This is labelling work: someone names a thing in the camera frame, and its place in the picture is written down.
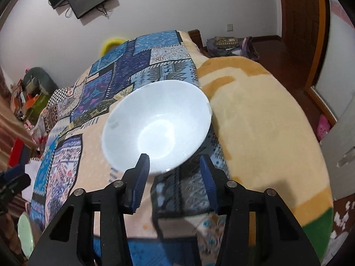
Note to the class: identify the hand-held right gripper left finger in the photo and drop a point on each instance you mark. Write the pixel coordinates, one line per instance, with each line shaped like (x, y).
(140, 184)

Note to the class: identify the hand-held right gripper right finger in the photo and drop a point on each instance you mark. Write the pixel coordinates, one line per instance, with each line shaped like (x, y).
(208, 184)

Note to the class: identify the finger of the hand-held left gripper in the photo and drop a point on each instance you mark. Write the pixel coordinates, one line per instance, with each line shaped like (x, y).
(12, 171)
(16, 184)

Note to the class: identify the white plate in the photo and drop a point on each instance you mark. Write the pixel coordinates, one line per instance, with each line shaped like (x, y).
(25, 235)

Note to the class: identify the white bowl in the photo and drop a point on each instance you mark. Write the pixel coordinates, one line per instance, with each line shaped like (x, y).
(155, 122)

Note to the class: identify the red box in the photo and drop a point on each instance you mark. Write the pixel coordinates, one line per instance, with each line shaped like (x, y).
(16, 152)

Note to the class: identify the white cloth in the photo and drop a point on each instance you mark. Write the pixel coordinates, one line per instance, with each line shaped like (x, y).
(33, 163)

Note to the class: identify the brown curtain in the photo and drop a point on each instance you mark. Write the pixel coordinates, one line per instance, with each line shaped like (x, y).
(11, 128)

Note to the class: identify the orange box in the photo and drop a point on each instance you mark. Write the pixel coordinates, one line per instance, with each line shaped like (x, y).
(29, 104)

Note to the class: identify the green box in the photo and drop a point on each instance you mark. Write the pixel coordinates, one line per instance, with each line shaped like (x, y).
(41, 101)

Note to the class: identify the beige fleece blanket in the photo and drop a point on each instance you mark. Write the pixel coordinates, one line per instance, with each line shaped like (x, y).
(263, 116)

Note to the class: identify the green armchair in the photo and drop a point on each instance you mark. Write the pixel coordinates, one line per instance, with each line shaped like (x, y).
(38, 77)

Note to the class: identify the blue patchwork blanket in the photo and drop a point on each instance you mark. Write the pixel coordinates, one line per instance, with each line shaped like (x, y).
(124, 61)

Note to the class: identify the pink slipper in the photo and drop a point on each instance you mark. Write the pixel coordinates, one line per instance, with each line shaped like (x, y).
(324, 127)

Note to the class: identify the white cabinet door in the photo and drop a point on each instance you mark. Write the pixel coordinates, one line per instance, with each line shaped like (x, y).
(341, 149)

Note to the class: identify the brown flowered mat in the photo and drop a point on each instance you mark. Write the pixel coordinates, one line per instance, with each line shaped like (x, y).
(342, 216)

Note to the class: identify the patterned bag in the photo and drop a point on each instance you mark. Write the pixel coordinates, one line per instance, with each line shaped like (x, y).
(227, 44)

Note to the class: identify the yellow stool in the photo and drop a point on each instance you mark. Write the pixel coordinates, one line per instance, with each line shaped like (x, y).
(111, 45)

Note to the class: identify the wooden bed end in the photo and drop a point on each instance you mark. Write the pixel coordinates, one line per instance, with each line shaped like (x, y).
(197, 37)

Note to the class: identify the wooden door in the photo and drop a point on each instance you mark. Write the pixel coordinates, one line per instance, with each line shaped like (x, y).
(302, 27)

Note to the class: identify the black monitor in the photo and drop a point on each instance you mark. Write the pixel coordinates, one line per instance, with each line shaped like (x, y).
(91, 1)

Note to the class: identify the white wall socket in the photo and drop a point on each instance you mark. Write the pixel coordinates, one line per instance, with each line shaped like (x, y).
(229, 27)

